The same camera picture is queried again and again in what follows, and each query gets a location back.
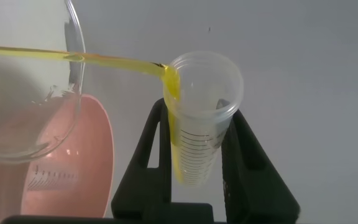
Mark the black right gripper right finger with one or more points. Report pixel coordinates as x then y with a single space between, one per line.
250 186

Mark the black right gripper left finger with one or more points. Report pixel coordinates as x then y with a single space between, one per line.
158 186

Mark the test tube with yellow pigment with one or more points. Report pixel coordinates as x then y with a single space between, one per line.
204 124

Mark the clear glass beaker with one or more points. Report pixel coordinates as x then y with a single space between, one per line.
26 102

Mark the pink bowl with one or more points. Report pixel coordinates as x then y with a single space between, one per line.
95 174

